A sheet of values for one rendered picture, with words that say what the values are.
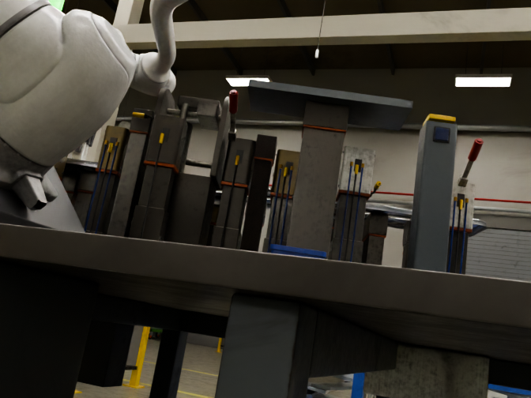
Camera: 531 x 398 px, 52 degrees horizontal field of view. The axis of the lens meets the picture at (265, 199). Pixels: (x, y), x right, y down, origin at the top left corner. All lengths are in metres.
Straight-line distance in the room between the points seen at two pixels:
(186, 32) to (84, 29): 4.90
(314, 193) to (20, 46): 0.65
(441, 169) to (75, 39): 0.80
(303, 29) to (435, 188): 4.15
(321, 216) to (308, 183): 0.08
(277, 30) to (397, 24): 1.10
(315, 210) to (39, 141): 0.59
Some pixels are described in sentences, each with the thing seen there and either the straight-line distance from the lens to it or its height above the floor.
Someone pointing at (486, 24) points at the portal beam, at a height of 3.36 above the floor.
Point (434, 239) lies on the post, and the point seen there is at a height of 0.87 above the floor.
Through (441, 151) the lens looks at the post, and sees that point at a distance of 1.28.
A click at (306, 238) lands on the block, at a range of 1.18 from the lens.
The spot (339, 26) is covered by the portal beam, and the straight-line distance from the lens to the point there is 5.22.
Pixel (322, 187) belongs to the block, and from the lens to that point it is 1.21.
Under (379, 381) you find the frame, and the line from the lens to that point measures 1.73.
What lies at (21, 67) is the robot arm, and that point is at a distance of 0.86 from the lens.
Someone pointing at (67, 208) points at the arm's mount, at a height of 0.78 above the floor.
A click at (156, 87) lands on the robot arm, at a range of 1.82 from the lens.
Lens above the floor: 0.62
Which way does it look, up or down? 14 degrees up
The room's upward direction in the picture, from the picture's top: 9 degrees clockwise
